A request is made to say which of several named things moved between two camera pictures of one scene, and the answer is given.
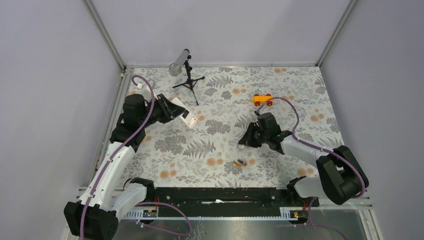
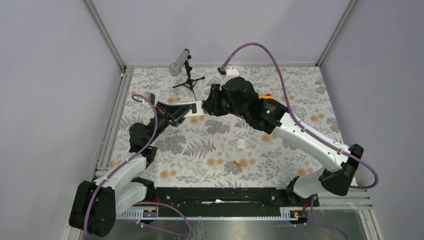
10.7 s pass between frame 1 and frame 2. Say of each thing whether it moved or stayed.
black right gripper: moved
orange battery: stayed
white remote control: moved
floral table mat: stayed
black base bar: stayed
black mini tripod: stayed
